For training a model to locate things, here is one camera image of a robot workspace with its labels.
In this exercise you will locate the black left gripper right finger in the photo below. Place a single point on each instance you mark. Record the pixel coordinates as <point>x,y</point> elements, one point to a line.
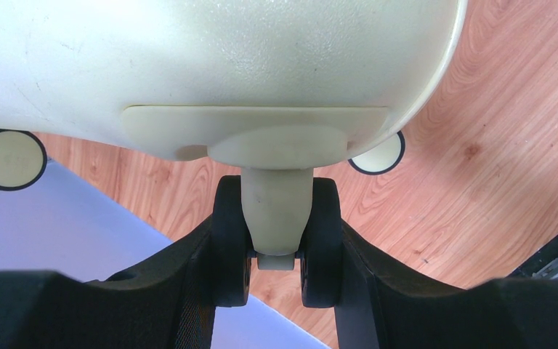
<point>386,304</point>

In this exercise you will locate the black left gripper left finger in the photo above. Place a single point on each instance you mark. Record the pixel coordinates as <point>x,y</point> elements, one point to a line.
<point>162,302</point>

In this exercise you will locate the cream suitcase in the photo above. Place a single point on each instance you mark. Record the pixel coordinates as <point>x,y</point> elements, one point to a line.
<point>275,88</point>

